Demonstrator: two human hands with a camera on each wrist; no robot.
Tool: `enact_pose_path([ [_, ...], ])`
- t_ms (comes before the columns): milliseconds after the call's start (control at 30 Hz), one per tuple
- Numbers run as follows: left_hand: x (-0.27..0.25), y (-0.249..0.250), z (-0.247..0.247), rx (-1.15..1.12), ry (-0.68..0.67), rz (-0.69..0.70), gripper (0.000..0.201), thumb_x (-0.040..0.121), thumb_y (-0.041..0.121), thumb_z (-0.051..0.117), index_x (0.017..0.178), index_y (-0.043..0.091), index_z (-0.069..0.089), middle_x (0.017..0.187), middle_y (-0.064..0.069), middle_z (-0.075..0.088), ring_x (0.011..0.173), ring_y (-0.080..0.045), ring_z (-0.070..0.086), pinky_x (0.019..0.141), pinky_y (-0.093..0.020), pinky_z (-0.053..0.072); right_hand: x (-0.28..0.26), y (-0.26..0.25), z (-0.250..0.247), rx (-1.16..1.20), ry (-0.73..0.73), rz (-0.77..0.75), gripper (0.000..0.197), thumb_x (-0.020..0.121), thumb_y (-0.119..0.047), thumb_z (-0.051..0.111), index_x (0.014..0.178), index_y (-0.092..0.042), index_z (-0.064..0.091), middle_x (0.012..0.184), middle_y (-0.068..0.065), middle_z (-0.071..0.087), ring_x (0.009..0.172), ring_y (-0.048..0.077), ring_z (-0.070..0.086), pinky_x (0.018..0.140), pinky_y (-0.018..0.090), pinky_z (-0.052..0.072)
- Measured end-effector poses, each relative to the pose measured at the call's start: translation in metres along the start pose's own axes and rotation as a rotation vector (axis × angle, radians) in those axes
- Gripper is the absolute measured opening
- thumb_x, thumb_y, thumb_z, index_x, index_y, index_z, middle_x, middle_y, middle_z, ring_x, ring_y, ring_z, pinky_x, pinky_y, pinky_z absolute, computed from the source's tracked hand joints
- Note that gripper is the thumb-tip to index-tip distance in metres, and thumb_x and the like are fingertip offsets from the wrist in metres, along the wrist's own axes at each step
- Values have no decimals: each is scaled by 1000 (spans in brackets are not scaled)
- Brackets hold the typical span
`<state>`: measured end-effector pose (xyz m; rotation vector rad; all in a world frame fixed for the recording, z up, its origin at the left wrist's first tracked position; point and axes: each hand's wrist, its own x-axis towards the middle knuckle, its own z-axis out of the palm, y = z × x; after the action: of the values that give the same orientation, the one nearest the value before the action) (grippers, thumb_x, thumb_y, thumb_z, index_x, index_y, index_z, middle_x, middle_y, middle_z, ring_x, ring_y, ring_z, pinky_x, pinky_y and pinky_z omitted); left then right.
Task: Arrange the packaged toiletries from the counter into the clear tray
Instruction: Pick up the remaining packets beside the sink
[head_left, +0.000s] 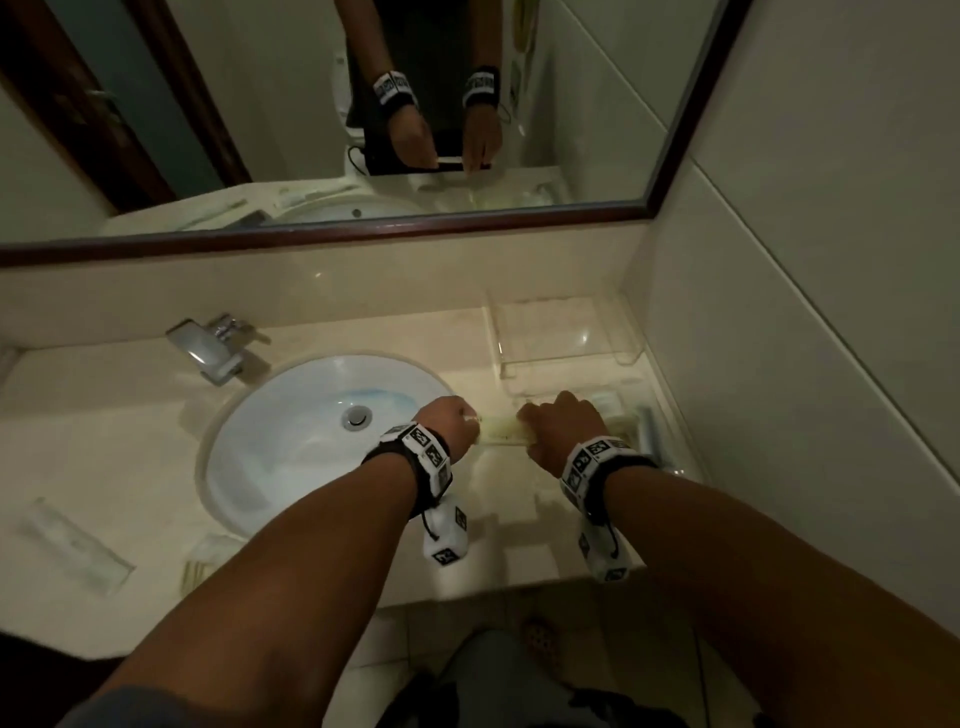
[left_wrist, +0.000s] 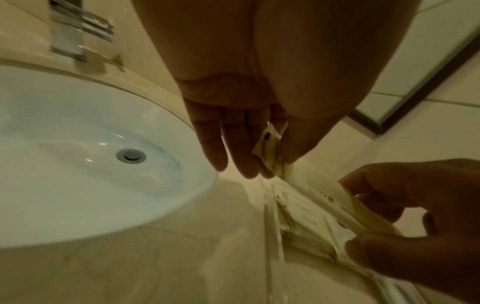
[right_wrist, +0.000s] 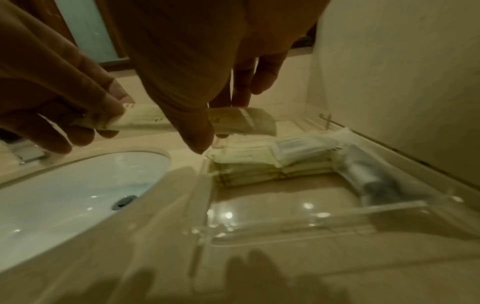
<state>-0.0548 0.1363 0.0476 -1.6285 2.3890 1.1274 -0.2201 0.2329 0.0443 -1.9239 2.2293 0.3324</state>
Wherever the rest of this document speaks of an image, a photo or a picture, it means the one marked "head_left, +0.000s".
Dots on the person's left hand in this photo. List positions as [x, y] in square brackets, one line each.
[450, 427]

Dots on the person's right hand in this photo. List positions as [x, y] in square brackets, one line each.
[562, 427]

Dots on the long cream toothbrush packet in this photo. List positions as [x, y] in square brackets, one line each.
[502, 427]

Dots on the clear acrylic amenity tray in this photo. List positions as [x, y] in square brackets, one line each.
[652, 435]

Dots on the person's left forearm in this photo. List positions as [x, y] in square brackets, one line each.
[262, 600]

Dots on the person's right forearm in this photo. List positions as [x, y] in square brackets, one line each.
[787, 585]

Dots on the metal sink drain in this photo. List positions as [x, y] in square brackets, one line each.
[358, 418]

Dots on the white sink basin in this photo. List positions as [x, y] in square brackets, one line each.
[285, 450]

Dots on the white perforated slipper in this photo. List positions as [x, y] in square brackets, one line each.
[536, 637]

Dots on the chrome faucet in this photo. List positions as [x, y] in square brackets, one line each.
[206, 352]

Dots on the dark trousers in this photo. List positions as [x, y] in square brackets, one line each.
[510, 682]

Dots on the wooden framed mirror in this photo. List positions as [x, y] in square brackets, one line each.
[600, 97]

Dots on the grey shirt sleeve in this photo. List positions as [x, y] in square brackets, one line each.
[135, 712]

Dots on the dark wooden door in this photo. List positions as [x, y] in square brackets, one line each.
[37, 682]

